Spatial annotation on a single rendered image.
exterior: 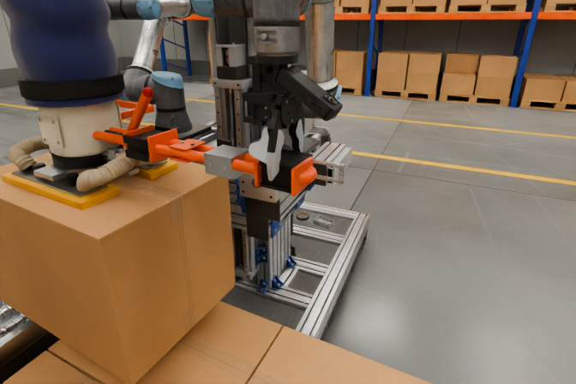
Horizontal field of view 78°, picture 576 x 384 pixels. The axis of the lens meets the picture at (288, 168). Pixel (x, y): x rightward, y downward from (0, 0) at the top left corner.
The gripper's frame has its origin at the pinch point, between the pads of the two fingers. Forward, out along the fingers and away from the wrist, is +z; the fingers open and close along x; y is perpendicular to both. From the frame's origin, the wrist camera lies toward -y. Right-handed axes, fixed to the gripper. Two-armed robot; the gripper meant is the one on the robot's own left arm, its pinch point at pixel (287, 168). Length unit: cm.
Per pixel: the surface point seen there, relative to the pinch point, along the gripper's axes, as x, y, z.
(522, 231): -235, -72, 119
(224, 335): -11, 29, 66
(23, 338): 21, 78, 62
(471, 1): -718, 21, -66
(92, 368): 16, 55, 66
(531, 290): -163, -74, 119
